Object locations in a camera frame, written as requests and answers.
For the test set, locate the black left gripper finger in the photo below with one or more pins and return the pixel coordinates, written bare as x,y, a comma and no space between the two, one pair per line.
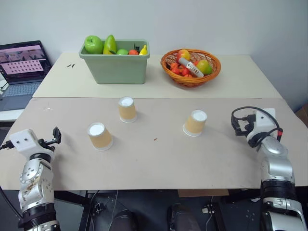
56,131
57,140

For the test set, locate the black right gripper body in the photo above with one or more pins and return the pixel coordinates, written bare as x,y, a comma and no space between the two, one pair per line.
247,125

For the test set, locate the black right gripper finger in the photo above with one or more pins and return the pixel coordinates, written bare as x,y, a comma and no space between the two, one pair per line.
238,132
234,123

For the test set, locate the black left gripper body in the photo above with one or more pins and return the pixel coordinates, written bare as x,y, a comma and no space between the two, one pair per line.
45,145

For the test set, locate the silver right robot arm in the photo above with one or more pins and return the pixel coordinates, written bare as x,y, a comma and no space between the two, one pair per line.
276,168

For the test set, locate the brown paper cup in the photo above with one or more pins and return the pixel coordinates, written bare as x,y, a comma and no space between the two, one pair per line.
99,138
195,125
126,110

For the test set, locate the white side table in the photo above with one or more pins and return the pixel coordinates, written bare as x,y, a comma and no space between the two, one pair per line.
9,115

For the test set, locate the brown cardboard box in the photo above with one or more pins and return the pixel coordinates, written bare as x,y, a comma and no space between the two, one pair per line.
303,115

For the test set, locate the orange wicker basket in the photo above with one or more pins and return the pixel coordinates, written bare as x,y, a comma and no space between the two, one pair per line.
190,80

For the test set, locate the yellow-green apple in basket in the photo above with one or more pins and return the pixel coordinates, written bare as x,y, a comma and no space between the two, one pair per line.
204,67

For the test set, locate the brown cardboard piece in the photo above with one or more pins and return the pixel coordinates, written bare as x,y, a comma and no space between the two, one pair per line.
203,192

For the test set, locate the grey open laptop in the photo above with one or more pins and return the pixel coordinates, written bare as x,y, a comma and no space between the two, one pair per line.
19,72

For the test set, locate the white marker in basket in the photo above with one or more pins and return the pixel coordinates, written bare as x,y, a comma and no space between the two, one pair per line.
191,67

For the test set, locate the red toy peppers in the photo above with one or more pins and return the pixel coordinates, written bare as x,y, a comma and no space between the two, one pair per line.
179,70

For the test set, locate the red yellow toy apple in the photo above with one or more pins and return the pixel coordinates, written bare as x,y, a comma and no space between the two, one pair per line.
184,54

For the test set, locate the green plastic bin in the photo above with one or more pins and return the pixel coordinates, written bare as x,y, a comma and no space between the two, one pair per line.
120,69

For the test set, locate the green toy apple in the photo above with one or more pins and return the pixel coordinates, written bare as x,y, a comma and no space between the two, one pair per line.
93,44

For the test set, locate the green pear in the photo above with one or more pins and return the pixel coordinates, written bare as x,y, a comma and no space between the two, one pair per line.
109,44

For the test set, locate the dark rounded shape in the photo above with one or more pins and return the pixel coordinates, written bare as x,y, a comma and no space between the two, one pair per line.
122,221
184,219

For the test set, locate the green toy lime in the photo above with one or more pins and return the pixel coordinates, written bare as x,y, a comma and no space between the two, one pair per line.
122,52

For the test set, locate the orange toy tomato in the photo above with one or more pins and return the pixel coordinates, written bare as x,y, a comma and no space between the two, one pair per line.
133,52

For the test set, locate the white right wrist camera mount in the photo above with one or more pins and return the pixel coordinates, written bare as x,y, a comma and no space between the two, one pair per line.
263,120

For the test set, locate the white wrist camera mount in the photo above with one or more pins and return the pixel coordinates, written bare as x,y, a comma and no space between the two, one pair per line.
263,120
24,142

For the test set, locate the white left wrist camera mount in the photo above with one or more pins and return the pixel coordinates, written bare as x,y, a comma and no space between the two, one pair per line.
24,142

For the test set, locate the black table frame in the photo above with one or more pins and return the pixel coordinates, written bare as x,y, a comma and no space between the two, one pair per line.
79,204

